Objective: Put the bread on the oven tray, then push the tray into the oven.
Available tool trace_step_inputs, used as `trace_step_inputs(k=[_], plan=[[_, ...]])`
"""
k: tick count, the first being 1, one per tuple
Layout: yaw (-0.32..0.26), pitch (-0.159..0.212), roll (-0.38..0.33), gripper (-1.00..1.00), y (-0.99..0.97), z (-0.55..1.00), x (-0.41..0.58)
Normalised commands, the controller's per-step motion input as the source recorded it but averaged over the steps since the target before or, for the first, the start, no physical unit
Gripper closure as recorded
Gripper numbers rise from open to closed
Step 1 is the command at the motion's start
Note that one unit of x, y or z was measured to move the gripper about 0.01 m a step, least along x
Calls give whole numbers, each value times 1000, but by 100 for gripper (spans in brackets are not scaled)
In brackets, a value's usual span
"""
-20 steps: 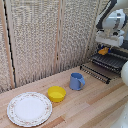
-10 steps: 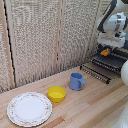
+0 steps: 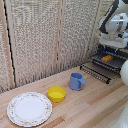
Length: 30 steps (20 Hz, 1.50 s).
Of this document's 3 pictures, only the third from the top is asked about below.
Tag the narrow wooden screen post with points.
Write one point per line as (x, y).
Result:
(58, 36)

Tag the black dish rack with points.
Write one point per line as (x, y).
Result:
(115, 65)

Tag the open toaster oven door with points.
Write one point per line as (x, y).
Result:
(95, 72)

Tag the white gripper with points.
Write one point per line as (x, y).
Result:
(113, 40)

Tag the orange-brown bread piece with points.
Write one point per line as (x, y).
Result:
(107, 58)

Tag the white floral-rim plate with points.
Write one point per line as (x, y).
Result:
(29, 109)

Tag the yellow plastic bowl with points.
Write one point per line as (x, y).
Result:
(56, 94)

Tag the wide wooden screen post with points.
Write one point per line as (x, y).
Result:
(6, 43)

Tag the blue plastic mug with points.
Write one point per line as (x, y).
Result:
(76, 81)

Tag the white black Franka robot arm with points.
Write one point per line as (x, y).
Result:
(115, 20)

